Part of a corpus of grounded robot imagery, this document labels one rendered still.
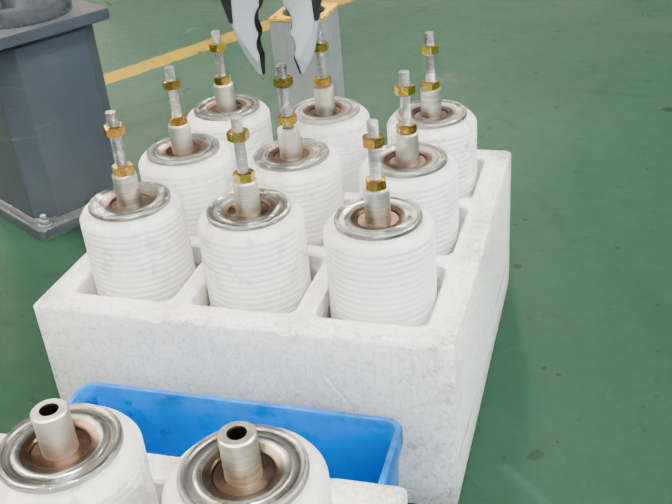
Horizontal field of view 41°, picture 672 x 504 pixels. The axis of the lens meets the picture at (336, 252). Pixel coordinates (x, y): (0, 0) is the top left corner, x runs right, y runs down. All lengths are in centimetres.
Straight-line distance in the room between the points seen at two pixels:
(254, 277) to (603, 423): 38
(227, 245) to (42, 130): 63
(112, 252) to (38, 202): 58
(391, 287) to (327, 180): 17
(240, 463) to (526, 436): 46
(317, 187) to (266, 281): 13
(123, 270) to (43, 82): 55
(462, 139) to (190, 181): 28
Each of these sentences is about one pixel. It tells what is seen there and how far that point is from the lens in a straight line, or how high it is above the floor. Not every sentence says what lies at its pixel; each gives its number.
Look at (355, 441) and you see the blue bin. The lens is 77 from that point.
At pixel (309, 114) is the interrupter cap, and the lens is 99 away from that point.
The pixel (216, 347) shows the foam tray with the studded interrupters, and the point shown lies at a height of 16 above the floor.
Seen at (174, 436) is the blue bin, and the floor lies 7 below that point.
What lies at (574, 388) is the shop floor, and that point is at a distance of 98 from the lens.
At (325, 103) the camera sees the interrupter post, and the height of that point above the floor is 26.
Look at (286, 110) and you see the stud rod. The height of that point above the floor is 30.
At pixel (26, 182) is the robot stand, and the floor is 8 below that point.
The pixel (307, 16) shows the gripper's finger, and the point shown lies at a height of 39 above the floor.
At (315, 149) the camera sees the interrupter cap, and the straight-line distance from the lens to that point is 90.
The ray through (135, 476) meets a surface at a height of 24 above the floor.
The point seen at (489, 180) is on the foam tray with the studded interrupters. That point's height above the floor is 18.
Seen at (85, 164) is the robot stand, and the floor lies 9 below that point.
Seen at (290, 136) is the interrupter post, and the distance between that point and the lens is 88.
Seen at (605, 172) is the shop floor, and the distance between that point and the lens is 143.
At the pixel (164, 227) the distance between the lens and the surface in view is 82.
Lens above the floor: 61
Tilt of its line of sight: 30 degrees down
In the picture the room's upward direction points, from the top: 5 degrees counter-clockwise
